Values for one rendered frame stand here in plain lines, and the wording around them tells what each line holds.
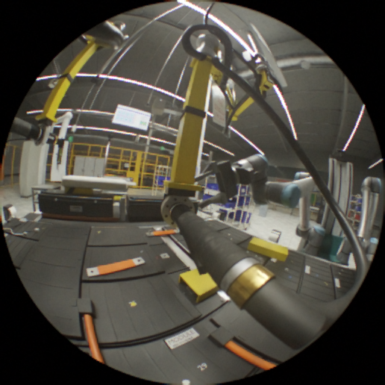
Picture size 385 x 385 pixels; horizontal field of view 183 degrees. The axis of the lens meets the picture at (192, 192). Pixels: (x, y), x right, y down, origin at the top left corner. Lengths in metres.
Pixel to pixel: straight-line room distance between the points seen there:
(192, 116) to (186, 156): 0.11
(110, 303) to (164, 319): 0.10
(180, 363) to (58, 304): 0.21
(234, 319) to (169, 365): 0.13
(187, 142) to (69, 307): 0.42
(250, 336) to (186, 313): 0.12
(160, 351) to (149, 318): 0.07
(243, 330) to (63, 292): 0.32
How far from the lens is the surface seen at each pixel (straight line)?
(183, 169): 0.28
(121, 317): 0.25
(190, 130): 0.30
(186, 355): 0.22
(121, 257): 0.36
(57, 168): 2.92
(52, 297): 0.30
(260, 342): 0.26
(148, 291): 0.27
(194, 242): 0.16
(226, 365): 0.24
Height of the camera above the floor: 1.23
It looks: 6 degrees down
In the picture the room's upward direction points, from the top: 8 degrees clockwise
